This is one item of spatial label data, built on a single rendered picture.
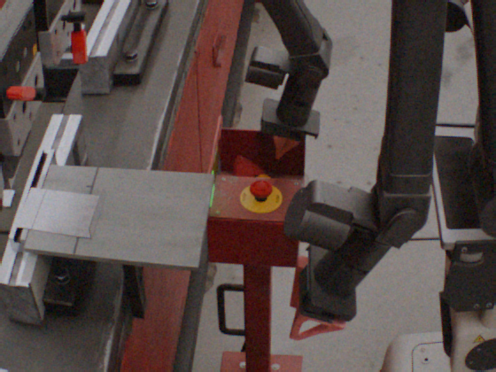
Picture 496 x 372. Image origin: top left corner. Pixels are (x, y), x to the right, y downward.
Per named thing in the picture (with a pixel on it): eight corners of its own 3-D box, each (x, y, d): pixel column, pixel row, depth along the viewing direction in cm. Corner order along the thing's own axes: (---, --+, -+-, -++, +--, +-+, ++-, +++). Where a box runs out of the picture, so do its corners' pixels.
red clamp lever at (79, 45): (88, 65, 131) (83, 15, 125) (64, 66, 132) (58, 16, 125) (90, 59, 133) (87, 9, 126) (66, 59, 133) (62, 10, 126)
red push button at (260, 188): (271, 209, 163) (272, 194, 160) (248, 208, 163) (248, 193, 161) (274, 193, 166) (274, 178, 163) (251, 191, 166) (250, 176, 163)
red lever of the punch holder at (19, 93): (24, 85, 101) (46, 88, 111) (-4, 86, 101) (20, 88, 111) (23, 100, 101) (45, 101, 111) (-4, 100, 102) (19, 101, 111)
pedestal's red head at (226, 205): (297, 268, 168) (300, 197, 155) (208, 263, 169) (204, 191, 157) (304, 191, 182) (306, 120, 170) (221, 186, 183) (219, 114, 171)
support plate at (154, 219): (197, 272, 124) (197, 267, 123) (25, 252, 126) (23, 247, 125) (214, 178, 137) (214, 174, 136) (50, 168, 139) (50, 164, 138)
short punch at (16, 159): (16, 189, 123) (5, 139, 116) (4, 188, 123) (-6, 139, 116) (33, 143, 130) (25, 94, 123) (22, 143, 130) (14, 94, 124)
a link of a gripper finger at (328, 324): (270, 345, 113) (307, 305, 107) (270, 303, 118) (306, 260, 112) (316, 357, 115) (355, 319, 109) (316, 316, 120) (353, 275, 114)
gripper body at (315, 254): (303, 312, 108) (336, 276, 103) (303, 249, 115) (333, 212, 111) (349, 325, 110) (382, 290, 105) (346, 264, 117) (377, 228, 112)
